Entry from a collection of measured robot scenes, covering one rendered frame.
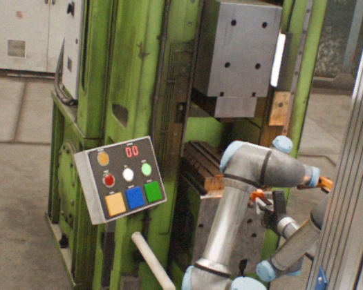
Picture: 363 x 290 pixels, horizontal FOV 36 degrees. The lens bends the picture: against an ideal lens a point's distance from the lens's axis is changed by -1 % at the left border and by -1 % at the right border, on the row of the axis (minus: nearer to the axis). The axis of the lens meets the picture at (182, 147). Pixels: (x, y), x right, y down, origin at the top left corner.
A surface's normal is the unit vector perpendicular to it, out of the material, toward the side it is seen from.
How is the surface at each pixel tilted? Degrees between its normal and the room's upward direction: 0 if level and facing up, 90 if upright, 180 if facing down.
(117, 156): 60
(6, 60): 90
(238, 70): 90
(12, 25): 90
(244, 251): 90
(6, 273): 0
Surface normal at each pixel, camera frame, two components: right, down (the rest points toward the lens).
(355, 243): -0.06, 0.34
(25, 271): 0.12, -0.93
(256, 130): -0.91, 0.03
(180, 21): 0.38, 0.36
